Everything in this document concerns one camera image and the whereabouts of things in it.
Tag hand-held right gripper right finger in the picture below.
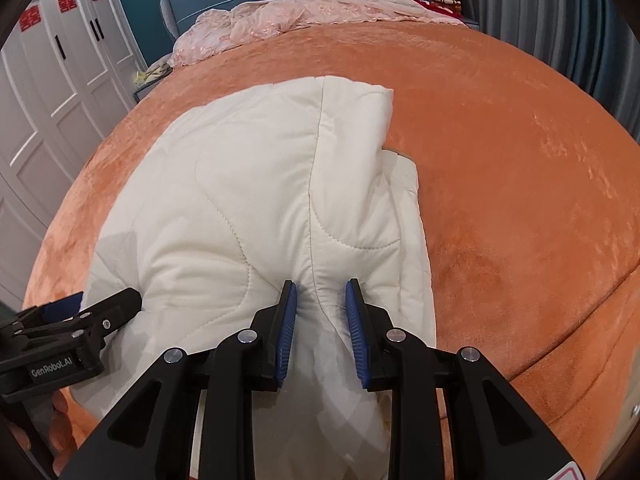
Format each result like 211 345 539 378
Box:
345 280 582 480

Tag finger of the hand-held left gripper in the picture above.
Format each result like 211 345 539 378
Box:
75 287 144 342
14 292 84 332

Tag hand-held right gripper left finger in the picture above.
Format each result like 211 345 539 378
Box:
57 280 299 480

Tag cream quilted jacket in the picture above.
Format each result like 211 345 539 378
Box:
80 75 441 480

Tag person's left hand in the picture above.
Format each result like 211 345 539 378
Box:
50 386 89 465

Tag white panelled wardrobe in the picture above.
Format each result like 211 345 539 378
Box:
0 0 151 306

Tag orange plush blanket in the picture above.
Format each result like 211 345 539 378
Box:
22 20 640 480

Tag nightstand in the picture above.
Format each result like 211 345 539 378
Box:
132 67 173 106

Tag yellow cloth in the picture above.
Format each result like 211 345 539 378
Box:
134 60 171 86

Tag pink floral quilt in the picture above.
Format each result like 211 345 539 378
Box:
170 0 481 68

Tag grey striped curtain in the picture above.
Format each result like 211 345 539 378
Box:
457 0 640 141

